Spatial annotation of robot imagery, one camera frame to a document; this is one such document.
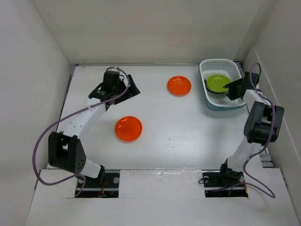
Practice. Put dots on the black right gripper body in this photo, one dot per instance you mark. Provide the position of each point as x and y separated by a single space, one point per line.
233 91

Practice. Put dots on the black metal base rail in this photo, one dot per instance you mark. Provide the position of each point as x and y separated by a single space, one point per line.
158 184

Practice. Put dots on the white perforated plastic bin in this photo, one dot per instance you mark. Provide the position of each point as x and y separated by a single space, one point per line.
225 67

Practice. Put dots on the cream plate with leaf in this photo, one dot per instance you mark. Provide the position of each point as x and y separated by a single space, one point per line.
209 90

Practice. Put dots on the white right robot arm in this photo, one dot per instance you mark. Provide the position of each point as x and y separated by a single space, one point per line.
261 128

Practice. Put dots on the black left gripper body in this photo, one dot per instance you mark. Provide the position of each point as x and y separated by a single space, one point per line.
122 87

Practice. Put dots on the orange plate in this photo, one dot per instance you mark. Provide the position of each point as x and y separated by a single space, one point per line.
128 128
179 86

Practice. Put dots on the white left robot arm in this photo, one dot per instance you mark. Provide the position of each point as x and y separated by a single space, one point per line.
65 150

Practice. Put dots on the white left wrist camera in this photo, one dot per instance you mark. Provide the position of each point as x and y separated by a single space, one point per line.
113 68

